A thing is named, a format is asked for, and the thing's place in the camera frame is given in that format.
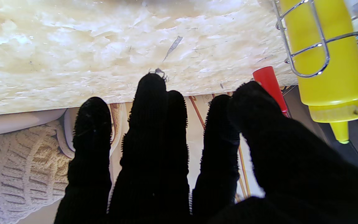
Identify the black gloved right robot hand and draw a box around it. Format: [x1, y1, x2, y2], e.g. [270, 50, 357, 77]
[54, 73, 358, 224]

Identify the dark flat television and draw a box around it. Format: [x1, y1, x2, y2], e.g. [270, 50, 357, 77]
[283, 86, 358, 175]

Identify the yellow squeeze bottle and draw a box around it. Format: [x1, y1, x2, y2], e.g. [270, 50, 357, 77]
[279, 0, 358, 144]

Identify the chrome wire condiment rack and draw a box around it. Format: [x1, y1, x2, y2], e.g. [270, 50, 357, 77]
[272, 0, 358, 78]

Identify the beige sofa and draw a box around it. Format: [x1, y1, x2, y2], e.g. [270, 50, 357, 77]
[0, 103, 130, 156]

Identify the tripod floor lamp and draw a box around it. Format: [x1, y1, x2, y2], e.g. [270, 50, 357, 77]
[188, 92, 251, 199]

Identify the beige knit cushion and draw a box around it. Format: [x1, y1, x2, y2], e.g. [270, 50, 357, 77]
[0, 120, 74, 224]

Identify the red squeeze bottle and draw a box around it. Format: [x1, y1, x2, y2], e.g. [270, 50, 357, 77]
[253, 66, 290, 118]

